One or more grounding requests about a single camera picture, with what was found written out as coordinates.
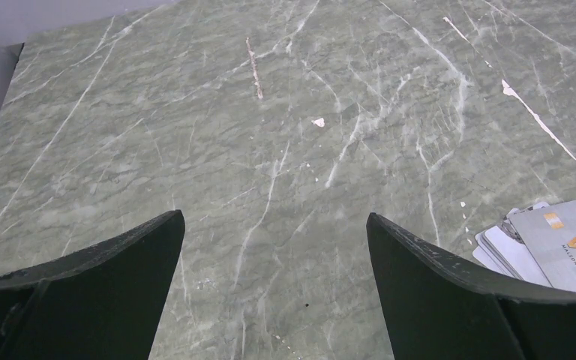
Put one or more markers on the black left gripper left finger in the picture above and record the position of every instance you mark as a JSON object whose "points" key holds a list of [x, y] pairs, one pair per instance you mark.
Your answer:
{"points": [[102, 302]]}

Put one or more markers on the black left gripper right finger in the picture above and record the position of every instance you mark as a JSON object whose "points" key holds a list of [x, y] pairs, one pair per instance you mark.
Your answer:
{"points": [[437, 305]]}

